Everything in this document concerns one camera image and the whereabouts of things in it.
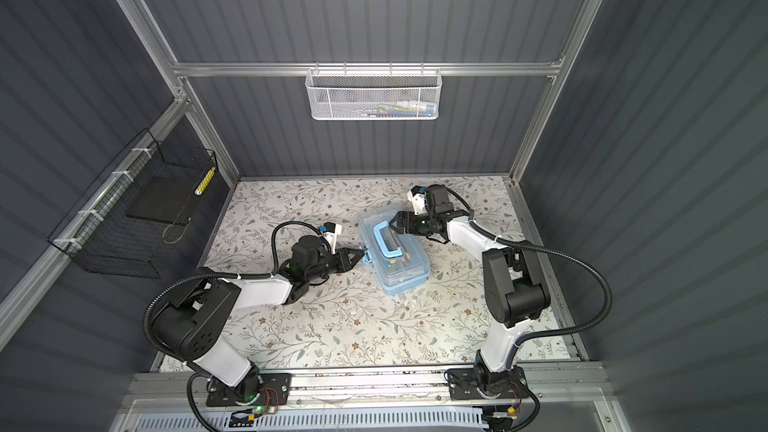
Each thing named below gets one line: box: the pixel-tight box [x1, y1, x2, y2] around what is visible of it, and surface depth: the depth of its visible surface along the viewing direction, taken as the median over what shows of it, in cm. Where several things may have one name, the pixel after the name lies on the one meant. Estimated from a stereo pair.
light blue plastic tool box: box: [360, 210, 431, 296], surface depth 88 cm
